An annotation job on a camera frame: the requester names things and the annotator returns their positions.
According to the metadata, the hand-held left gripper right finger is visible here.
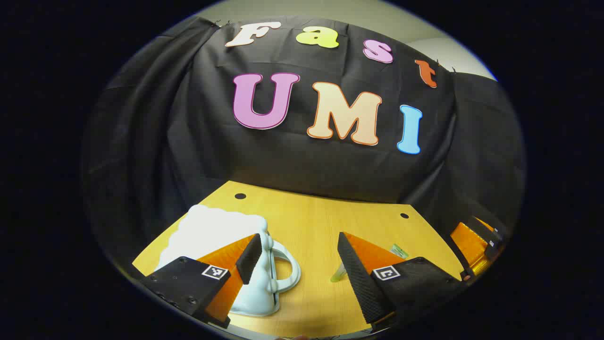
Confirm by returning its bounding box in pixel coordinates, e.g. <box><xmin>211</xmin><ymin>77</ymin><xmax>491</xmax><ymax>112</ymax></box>
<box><xmin>337</xmin><ymin>231</ymin><xmax>465</xmax><ymax>331</ymax></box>

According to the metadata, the black backdrop cloth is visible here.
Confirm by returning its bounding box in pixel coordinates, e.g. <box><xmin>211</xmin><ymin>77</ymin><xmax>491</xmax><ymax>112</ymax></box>
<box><xmin>83</xmin><ymin>14</ymin><xmax>527</xmax><ymax>279</ymax></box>

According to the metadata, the green cap skincare tube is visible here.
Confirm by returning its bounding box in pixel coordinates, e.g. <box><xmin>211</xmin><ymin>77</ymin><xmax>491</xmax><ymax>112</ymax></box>
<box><xmin>330</xmin><ymin>244</ymin><xmax>409</xmax><ymax>283</ymax></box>

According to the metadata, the pale blue small suitcase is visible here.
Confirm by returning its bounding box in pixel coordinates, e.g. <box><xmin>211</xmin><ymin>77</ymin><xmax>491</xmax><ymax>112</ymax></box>
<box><xmin>158</xmin><ymin>204</ymin><xmax>302</xmax><ymax>317</ymax></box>

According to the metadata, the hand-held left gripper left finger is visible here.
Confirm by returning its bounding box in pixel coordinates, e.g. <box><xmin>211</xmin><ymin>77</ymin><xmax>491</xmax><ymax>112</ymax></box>
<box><xmin>140</xmin><ymin>233</ymin><xmax>263</xmax><ymax>329</ymax></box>

